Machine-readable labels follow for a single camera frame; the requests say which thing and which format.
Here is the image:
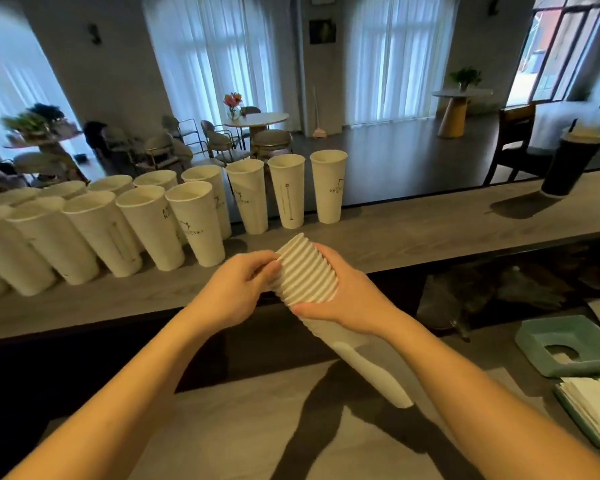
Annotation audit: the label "green potted plant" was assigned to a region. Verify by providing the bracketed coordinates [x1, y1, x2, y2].
[448, 67, 483, 92]

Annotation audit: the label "rows of standing white cups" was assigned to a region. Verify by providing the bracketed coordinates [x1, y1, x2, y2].
[0, 149, 349, 306]

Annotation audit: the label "nested ribbed paper cup stack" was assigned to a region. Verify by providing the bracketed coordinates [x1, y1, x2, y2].
[269, 233, 415, 410]

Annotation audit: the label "person's left forearm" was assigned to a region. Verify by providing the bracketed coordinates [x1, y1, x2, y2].
[2, 307, 216, 480]

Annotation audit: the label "dark framed window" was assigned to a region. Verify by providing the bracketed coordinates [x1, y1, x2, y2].
[506, 0, 600, 107]

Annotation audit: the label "dark wooden chair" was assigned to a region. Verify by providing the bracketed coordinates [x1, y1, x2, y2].
[482, 103, 557, 186]

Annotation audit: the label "side table with plants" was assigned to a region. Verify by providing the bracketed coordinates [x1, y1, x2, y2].
[1, 103, 85, 183]

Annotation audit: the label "dark framed picture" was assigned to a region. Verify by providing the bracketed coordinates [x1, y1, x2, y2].
[308, 19, 337, 45]

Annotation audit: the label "pile of white napkins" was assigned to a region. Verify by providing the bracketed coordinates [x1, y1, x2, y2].
[554, 376, 600, 449]

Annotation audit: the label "metal frame chair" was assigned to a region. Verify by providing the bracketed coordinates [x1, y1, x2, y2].
[141, 134, 195, 173]
[200, 119, 252, 164]
[161, 115, 207, 156]

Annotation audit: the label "pink broom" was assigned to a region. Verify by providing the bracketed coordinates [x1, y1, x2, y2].
[311, 86, 328, 139]

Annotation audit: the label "round table with wooden base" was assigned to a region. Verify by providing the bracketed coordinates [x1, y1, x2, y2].
[432, 88, 494, 139]

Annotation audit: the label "round white table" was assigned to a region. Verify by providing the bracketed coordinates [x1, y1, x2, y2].
[223, 112, 290, 144]

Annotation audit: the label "person's right hand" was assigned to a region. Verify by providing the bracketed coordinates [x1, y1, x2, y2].
[290, 243, 407, 341]

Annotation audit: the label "person's right forearm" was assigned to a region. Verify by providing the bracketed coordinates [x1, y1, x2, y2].
[380, 311, 600, 480]

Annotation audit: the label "dark drink cup with lid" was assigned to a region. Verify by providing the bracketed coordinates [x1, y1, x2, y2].
[541, 125, 600, 198]

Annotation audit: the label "white sheer curtain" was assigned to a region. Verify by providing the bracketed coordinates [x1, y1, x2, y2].
[0, 4, 83, 163]
[141, 0, 302, 145]
[344, 0, 459, 127]

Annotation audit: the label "vase of pink flowers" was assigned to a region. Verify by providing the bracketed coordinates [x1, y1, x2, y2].
[223, 92, 244, 121]

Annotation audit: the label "dark plastic bag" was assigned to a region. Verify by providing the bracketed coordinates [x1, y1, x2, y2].
[422, 265, 568, 341]

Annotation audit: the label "person's left hand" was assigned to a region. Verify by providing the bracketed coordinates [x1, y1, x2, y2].
[186, 250, 283, 339]

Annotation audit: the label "green square tray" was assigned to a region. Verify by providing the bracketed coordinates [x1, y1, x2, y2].
[514, 315, 600, 379]

